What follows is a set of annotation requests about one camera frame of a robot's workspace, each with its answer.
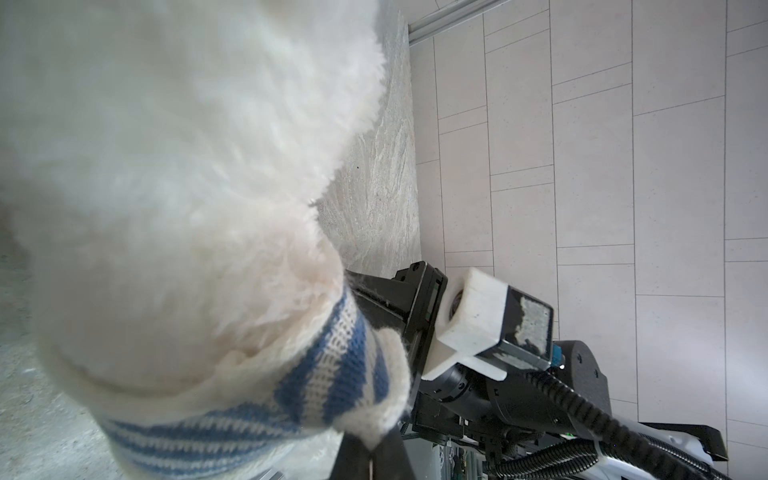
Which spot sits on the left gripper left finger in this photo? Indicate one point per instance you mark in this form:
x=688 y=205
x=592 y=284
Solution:
x=353 y=460

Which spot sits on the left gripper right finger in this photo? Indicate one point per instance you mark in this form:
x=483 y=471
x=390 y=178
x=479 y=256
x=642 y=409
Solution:
x=390 y=461

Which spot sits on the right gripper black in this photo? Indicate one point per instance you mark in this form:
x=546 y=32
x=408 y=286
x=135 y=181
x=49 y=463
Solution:
x=557 y=413

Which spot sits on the blue white striped sweater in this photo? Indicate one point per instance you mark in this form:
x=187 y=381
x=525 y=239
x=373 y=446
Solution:
x=288 y=402

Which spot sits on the white teddy bear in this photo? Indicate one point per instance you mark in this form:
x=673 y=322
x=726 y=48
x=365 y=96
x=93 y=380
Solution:
x=162 y=161

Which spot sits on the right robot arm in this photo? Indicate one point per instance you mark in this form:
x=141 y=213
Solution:
x=627 y=450

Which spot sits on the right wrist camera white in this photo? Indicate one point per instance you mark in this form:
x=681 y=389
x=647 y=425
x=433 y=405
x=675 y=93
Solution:
x=490 y=327

